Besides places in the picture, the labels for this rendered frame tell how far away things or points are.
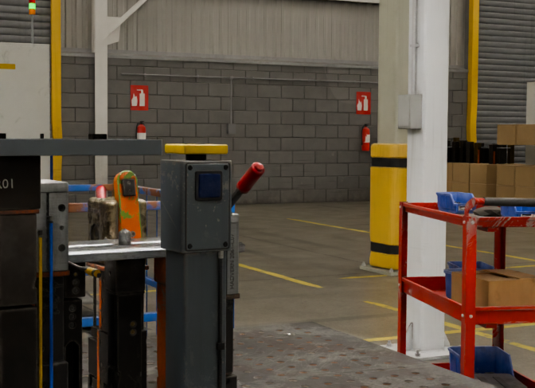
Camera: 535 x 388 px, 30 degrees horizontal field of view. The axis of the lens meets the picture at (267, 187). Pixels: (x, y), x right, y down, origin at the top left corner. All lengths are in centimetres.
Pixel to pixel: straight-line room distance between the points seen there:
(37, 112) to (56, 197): 823
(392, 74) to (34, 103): 332
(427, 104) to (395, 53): 323
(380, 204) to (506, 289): 512
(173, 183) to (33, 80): 833
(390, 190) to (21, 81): 353
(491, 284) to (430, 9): 221
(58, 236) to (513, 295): 245
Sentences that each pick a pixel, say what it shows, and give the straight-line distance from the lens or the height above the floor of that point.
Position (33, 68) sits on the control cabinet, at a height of 177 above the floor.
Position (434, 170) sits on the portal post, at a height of 99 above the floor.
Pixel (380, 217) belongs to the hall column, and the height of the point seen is 48.
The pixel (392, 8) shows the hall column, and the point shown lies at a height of 225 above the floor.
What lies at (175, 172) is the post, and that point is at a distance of 122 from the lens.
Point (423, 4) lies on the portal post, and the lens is 538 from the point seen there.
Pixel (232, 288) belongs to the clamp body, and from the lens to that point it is 143.
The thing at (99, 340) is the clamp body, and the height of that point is 81.
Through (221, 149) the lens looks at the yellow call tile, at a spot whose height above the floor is 115.
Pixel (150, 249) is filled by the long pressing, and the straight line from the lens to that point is 150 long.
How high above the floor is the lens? 117
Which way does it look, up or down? 3 degrees down
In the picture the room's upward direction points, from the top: straight up
